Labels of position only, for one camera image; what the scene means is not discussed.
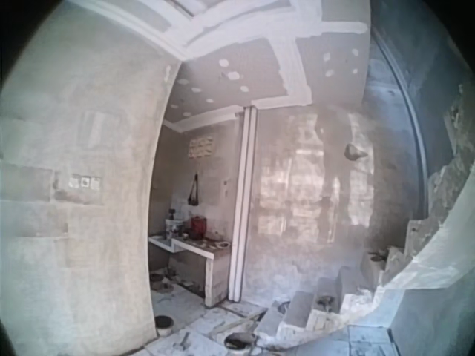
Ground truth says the wall switch plate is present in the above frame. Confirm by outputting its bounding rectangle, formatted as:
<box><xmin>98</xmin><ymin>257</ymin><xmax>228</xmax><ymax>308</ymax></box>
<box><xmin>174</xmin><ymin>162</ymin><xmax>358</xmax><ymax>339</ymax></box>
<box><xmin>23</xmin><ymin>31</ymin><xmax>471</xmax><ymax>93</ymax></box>
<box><xmin>67</xmin><ymin>174</ymin><xmax>102</xmax><ymax>191</ymax></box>

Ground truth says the concrete kitchen counter with sink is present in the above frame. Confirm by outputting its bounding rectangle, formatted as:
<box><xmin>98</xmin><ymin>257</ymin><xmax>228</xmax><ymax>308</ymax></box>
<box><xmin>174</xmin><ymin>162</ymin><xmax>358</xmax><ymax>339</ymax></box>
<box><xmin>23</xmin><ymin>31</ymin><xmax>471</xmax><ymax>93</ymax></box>
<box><xmin>148</xmin><ymin>233</ymin><xmax>233</xmax><ymax>308</ymax></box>

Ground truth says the white vertical door frame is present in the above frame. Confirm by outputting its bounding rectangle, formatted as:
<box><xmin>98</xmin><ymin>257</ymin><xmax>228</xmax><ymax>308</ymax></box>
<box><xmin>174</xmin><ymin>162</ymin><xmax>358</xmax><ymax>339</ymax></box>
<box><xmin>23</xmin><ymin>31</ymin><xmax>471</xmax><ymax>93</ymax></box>
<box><xmin>228</xmin><ymin>105</ymin><xmax>258</xmax><ymax>303</ymax></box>

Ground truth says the white plastic bucket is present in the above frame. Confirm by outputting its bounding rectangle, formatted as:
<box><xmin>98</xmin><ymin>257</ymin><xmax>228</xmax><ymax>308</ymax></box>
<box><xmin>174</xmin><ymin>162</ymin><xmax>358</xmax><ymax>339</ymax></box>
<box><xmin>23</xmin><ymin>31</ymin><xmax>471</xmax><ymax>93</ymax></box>
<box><xmin>165</xmin><ymin>217</ymin><xmax>185</xmax><ymax>241</ymax></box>

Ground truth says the red canister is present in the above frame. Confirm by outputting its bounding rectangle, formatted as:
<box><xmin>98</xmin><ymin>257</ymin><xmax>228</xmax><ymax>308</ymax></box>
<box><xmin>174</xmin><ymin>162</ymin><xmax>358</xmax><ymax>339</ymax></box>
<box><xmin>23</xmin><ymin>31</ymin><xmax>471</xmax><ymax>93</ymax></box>
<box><xmin>190</xmin><ymin>216</ymin><xmax>208</xmax><ymax>240</ymax></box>

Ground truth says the concrete staircase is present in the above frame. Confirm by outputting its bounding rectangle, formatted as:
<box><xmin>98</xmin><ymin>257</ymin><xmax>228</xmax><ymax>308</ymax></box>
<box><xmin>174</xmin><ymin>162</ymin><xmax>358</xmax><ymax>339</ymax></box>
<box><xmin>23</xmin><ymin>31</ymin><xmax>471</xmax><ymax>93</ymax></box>
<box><xmin>255</xmin><ymin>217</ymin><xmax>446</xmax><ymax>349</ymax></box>

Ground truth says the grey cement lump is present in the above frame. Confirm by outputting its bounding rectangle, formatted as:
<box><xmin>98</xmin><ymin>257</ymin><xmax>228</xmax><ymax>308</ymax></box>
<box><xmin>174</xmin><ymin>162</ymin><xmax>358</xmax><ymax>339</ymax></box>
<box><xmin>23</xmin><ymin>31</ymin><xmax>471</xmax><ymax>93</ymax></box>
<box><xmin>344</xmin><ymin>143</ymin><xmax>369</xmax><ymax>161</ymax></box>

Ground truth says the wall ventilation block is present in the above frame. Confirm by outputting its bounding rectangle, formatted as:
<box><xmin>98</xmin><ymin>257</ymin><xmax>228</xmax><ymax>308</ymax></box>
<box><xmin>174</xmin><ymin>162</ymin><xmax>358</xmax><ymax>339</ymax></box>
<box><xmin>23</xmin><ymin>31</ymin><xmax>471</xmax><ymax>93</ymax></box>
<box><xmin>188</xmin><ymin>137</ymin><xmax>216</xmax><ymax>159</ymax></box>

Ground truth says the black hanging bag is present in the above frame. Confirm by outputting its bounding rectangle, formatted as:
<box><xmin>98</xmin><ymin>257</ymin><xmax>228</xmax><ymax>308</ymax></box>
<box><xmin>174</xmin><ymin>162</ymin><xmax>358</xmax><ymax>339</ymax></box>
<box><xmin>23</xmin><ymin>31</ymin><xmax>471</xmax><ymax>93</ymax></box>
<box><xmin>187</xmin><ymin>173</ymin><xmax>200</xmax><ymax>207</ymax></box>

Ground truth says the white bowl with dark contents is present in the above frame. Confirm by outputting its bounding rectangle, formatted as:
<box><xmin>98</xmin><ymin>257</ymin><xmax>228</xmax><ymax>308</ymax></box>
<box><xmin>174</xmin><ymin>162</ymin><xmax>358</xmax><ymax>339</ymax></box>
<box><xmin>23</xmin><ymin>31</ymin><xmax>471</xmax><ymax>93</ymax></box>
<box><xmin>154</xmin><ymin>315</ymin><xmax>174</xmax><ymax>337</ymax></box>
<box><xmin>223</xmin><ymin>332</ymin><xmax>258</xmax><ymax>352</ymax></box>

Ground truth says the debris heap under counter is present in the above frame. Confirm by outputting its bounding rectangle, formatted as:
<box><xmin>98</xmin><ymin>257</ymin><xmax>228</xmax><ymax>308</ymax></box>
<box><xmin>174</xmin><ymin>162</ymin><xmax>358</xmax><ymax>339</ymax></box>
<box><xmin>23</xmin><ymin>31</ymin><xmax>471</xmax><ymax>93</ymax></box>
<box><xmin>148</xmin><ymin>267</ymin><xmax>194</xmax><ymax>294</ymax></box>

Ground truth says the wooden plank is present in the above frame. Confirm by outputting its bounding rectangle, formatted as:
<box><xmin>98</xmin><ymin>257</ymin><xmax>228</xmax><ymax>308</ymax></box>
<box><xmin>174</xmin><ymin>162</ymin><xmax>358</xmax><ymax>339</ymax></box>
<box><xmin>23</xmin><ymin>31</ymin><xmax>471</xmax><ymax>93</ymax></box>
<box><xmin>214</xmin><ymin>309</ymin><xmax>268</xmax><ymax>334</ymax></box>

